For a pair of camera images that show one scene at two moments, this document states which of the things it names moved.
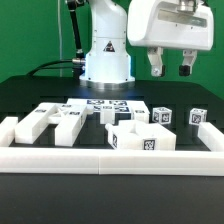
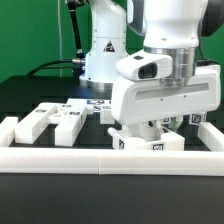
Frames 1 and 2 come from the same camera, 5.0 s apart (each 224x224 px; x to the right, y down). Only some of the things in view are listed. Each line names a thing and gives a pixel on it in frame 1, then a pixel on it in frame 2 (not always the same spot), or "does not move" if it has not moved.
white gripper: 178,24 to 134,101
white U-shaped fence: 112,161 does not move
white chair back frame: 67,116 does not move
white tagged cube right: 197,116 does not move
